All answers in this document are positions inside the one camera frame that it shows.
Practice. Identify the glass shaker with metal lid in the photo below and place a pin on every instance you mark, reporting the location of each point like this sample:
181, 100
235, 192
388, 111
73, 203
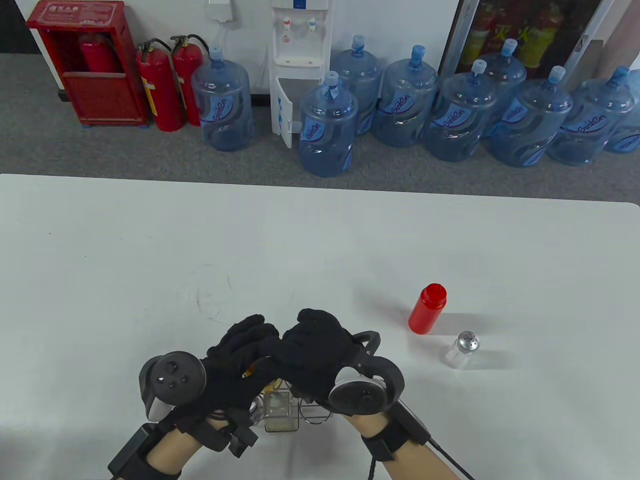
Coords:
462, 350

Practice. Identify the red fire extinguisher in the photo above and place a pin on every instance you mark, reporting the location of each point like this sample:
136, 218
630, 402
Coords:
160, 90
187, 75
100, 55

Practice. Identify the row of blue water jugs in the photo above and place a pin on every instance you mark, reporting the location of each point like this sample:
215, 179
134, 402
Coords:
415, 110

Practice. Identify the person's right fingers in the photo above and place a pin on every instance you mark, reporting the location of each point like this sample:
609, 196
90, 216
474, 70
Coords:
302, 387

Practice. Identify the person's left hand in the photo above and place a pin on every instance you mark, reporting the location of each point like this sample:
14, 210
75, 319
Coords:
227, 380

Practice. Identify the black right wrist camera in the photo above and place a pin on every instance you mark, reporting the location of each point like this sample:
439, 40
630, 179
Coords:
412, 422

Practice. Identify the glass door with poster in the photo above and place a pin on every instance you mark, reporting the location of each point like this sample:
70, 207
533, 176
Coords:
525, 30

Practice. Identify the person's left fingers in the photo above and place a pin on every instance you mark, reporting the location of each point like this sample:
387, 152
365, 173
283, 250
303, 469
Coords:
252, 332

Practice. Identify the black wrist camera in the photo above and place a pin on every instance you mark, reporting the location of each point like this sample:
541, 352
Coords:
132, 452
412, 422

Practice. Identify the white wall outlet box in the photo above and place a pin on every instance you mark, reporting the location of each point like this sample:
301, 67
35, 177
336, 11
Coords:
220, 10

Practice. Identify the black right hand controller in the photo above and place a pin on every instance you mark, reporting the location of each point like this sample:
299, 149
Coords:
362, 392

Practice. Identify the clear glass cruet bottle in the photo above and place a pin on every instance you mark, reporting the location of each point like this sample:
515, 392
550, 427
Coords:
280, 410

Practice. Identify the black left hand controller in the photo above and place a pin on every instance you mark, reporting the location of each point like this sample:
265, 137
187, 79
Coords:
172, 380

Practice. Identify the white water dispenser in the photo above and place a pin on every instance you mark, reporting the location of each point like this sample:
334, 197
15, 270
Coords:
295, 65

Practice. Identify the person's right forearm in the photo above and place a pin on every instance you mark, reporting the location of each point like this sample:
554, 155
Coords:
405, 462

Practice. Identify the red squeeze bottle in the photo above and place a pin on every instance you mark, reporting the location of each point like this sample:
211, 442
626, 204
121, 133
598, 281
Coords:
426, 310

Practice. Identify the red fire extinguisher cabinet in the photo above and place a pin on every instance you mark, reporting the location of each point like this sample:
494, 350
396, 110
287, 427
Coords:
85, 85

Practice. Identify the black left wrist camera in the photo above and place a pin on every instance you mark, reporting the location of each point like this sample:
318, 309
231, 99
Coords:
132, 452

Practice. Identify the person's right hand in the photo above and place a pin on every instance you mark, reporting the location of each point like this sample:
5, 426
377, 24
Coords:
315, 350

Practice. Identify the person's left forearm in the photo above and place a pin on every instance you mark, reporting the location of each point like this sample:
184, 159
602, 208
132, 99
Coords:
175, 452

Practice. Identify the black hand controller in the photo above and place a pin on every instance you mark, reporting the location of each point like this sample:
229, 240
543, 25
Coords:
172, 380
362, 392

